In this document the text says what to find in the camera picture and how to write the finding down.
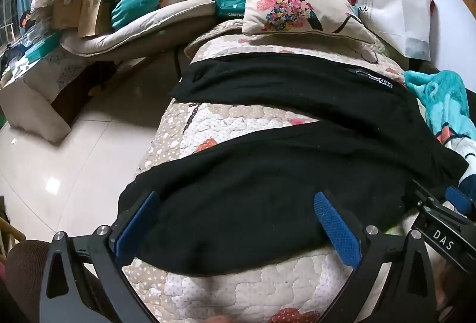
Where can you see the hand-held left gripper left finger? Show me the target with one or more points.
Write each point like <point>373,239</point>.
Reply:
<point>137,224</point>

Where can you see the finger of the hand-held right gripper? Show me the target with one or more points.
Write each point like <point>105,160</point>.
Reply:
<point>427,194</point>
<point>458,198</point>

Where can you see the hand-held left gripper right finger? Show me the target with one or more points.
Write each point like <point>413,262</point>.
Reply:
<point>336,230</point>

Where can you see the black pants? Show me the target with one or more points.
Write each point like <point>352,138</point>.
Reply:
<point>260,192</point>

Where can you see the teal printed fleece blanket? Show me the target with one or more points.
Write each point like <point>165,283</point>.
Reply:
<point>446,103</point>

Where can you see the heart-patterned quilted bed cover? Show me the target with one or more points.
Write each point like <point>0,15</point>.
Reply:
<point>241,122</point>

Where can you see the beige storage bench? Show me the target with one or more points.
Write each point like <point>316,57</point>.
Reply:
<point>41,96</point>

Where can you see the white paper bag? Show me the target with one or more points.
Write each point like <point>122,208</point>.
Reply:
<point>394,10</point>

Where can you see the beige padded mat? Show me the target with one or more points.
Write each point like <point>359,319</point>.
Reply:
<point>148,32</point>

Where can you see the teal flat box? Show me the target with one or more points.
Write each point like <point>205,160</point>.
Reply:
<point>42,45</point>

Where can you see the teal cloth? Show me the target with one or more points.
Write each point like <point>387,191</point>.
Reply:
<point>137,6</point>

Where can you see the teal tissue packet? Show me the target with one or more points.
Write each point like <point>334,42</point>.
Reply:
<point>230,8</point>

